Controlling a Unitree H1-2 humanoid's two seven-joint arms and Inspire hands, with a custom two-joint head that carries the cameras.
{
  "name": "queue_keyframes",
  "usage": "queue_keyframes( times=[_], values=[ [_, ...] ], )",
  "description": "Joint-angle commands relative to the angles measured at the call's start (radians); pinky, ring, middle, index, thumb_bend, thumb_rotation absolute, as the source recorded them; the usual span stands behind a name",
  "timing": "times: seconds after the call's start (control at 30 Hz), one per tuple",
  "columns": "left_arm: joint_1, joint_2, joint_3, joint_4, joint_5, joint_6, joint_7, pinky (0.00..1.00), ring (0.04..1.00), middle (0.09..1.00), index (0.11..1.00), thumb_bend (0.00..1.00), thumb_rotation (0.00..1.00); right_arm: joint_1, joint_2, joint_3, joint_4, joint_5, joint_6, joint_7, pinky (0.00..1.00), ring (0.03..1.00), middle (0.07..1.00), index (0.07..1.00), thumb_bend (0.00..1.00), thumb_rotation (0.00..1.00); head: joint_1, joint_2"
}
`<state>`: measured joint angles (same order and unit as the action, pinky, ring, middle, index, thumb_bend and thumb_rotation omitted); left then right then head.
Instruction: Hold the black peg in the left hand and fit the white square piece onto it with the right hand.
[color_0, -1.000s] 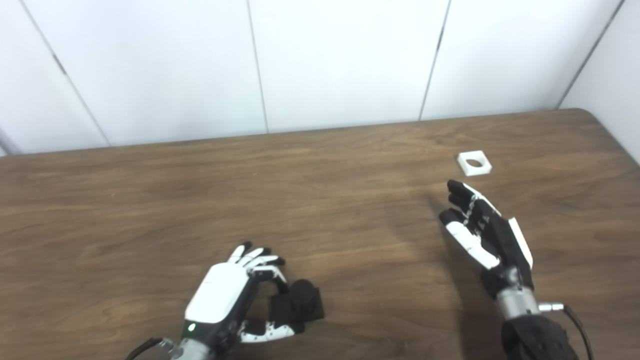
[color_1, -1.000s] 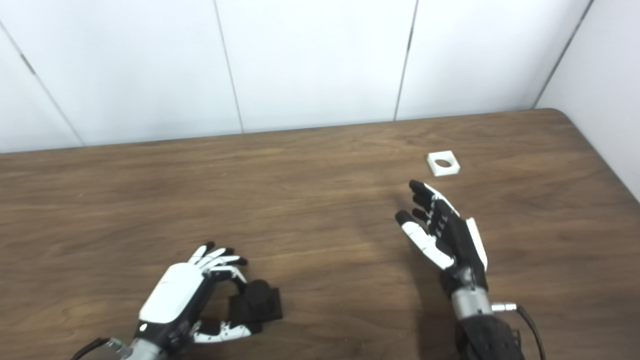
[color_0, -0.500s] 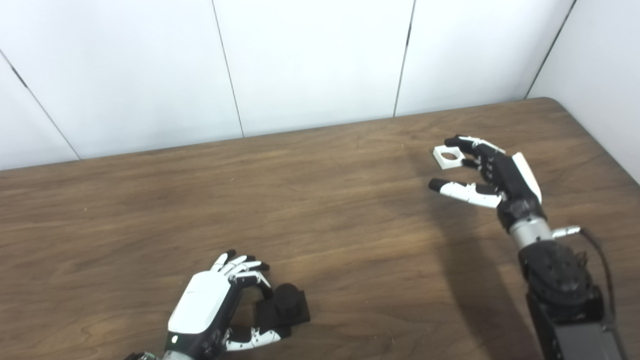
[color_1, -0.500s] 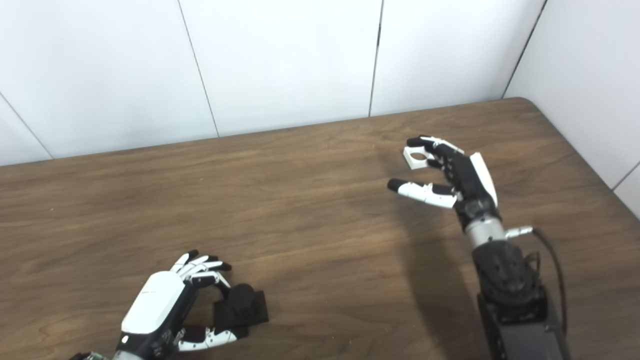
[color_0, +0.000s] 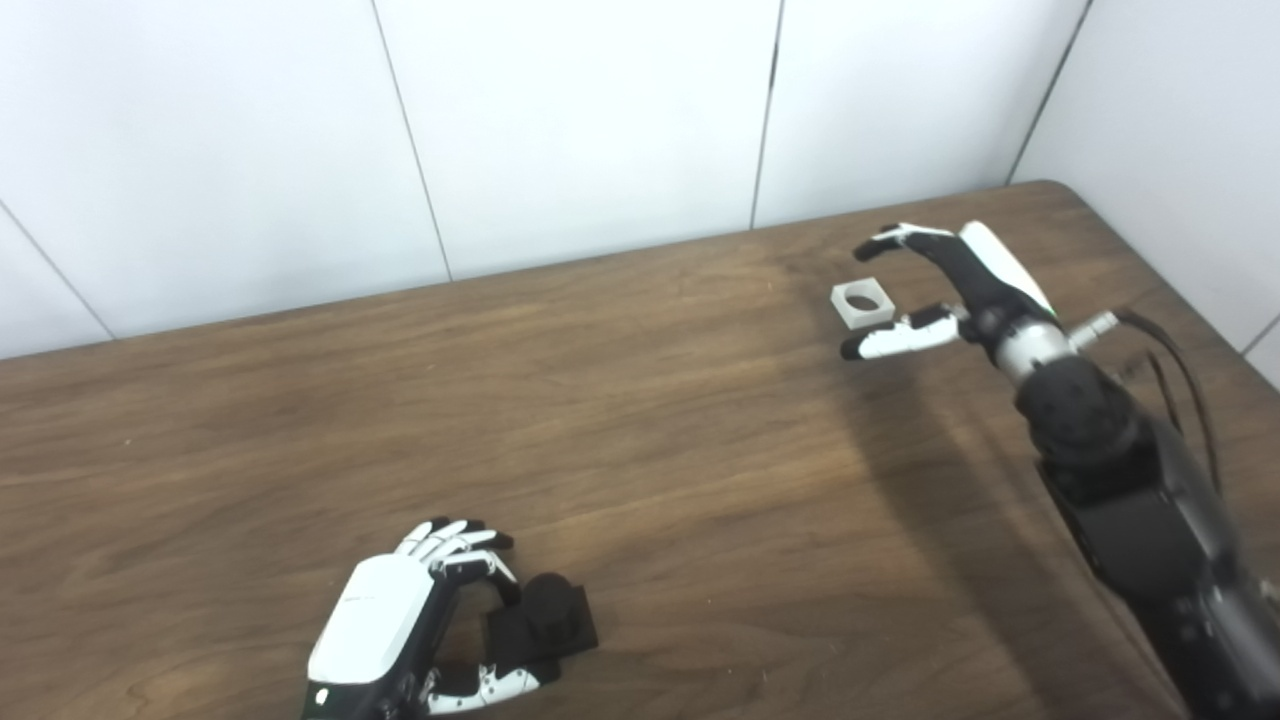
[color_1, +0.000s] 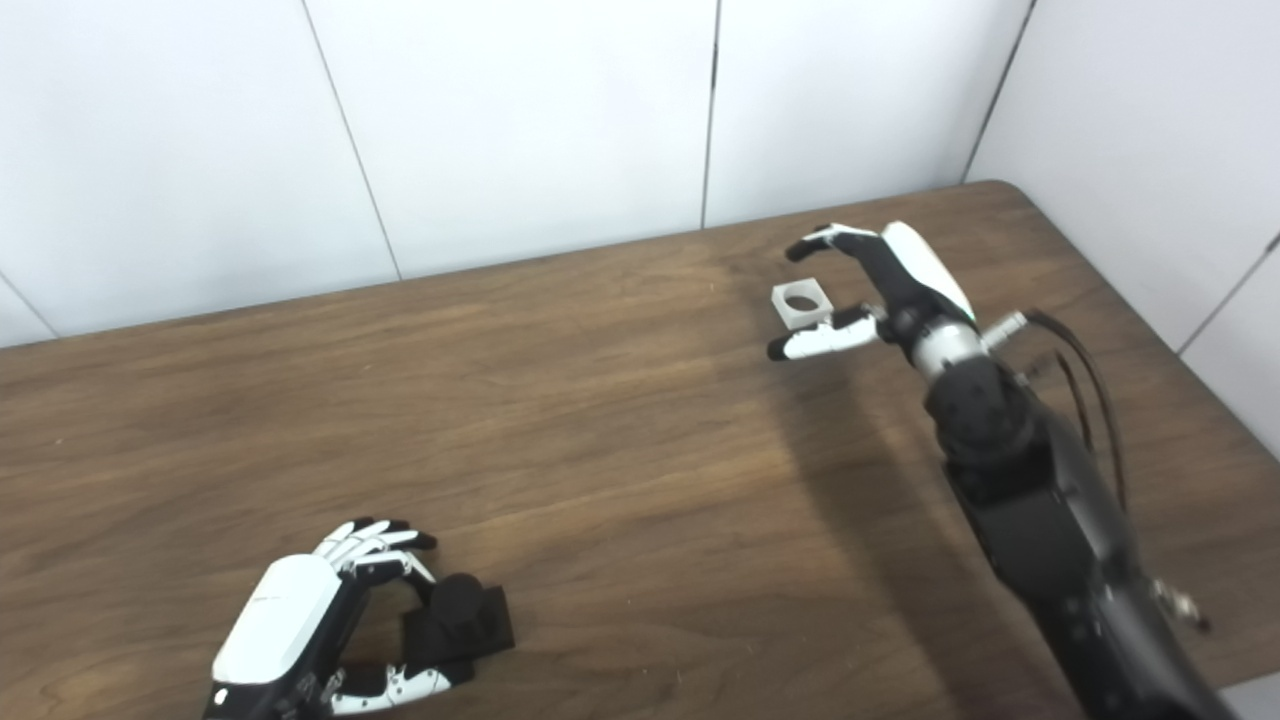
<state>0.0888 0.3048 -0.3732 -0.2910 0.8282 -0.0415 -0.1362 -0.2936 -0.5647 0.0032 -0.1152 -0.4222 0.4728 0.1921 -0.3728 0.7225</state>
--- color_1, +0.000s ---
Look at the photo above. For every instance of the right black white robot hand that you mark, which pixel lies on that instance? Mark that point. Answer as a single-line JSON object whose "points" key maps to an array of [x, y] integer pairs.
{"points": [[915, 265]]}

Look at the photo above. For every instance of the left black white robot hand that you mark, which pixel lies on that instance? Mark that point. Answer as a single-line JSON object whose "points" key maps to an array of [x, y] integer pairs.
{"points": [[290, 610]]}

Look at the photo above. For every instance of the white square piece with hole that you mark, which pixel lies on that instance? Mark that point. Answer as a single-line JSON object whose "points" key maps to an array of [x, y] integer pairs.
{"points": [[783, 312]]}

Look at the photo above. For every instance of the black peg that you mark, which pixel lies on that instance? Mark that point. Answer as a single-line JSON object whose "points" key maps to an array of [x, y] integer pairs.
{"points": [[460, 605]]}

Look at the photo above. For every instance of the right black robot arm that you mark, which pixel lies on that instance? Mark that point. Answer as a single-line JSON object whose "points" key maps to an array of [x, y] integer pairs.
{"points": [[1030, 530]]}

